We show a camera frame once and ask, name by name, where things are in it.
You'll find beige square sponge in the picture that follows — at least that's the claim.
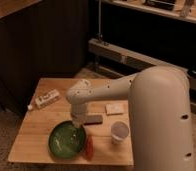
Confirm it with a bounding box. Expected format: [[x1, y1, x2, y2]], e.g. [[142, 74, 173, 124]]
[[106, 103, 124, 115]]

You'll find small white cap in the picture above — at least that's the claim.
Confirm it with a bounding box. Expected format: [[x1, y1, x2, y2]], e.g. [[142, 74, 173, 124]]
[[28, 105, 33, 111]]

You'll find vertical metal pole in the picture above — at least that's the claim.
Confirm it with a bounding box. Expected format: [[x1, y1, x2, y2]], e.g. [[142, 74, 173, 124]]
[[98, 0, 102, 41]]

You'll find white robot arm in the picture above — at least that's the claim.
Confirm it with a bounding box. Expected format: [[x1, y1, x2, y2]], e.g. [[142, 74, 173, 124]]
[[66, 66, 195, 171]]

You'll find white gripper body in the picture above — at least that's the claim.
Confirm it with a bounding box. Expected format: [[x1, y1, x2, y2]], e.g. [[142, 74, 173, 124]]
[[71, 113, 87, 128]]

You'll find grey rectangular block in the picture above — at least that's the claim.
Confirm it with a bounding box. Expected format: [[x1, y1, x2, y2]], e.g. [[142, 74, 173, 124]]
[[85, 115, 103, 125]]

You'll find wooden shelf with items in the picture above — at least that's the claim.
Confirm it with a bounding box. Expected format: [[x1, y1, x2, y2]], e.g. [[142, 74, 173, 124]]
[[103, 0, 196, 24]]

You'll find red chili pepper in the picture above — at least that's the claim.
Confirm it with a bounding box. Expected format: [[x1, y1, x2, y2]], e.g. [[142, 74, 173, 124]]
[[86, 135, 93, 160]]

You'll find green ceramic bowl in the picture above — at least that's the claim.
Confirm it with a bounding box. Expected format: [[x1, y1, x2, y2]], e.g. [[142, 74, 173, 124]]
[[48, 120, 87, 159]]

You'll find white box with label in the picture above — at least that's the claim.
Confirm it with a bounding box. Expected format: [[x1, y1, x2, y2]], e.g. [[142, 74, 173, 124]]
[[35, 89, 60, 108]]

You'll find grey metal rail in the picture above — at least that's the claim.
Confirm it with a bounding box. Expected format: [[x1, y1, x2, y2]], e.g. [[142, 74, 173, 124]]
[[88, 38, 196, 95]]

